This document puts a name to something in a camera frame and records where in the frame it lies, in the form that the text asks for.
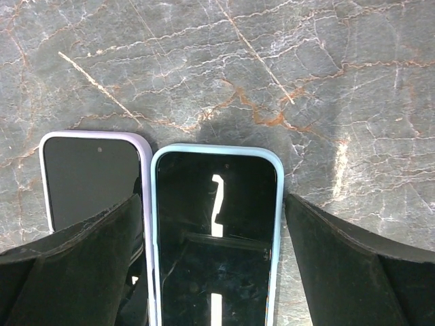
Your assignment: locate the blue case phone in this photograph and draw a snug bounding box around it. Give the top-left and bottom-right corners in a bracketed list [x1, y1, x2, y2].
[151, 143, 284, 325]

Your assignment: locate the purple case phone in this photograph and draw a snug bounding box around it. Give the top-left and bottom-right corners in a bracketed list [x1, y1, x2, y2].
[39, 130, 154, 325]

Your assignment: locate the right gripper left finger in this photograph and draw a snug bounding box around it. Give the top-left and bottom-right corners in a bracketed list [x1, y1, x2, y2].
[1, 195, 148, 325]

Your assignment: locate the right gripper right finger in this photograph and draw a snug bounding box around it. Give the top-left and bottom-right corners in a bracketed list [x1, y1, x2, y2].
[285, 194, 434, 325]

